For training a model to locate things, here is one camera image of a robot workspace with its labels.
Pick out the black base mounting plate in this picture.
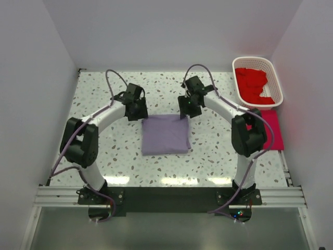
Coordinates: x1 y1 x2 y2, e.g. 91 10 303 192
76 187 262 221

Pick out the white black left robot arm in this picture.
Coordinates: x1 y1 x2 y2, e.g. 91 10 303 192
60 83 148 191

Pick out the purple t shirt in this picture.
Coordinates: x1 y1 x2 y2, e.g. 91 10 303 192
141 114 191 156

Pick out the aluminium right side rail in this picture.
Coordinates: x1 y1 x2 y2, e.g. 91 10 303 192
278 151 293 187

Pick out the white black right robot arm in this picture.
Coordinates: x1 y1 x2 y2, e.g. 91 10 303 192
177 76 267 196

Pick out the white perforated plastic basket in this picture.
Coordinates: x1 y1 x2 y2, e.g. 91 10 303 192
232 56 284 110

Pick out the red t shirt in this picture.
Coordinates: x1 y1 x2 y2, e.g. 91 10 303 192
235 68 275 105

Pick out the folded pink t shirt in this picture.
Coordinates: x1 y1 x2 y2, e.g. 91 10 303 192
261 110 285 151

